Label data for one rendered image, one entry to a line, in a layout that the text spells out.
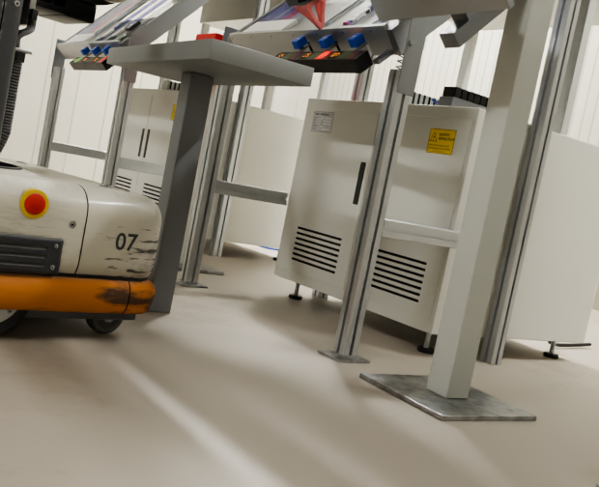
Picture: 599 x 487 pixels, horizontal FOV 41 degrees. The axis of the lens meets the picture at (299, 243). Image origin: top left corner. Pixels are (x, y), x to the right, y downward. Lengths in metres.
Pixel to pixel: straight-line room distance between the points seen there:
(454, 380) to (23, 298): 0.81
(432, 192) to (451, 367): 0.59
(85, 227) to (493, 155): 0.77
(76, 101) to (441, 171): 4.08
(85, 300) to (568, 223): 1.36
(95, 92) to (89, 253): 4.39
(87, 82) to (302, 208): 3.58
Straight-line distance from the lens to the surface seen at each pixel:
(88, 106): 5.82
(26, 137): 5.72
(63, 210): 1.45
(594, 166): 2.37
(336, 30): 1.92
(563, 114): 2.25
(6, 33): 1.43
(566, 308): 2.39
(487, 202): 1.55
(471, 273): 1.56
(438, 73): 5.69
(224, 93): 2.34
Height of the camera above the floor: 0.37
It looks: 5 degrees down
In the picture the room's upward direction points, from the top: 11 degrees clockwise
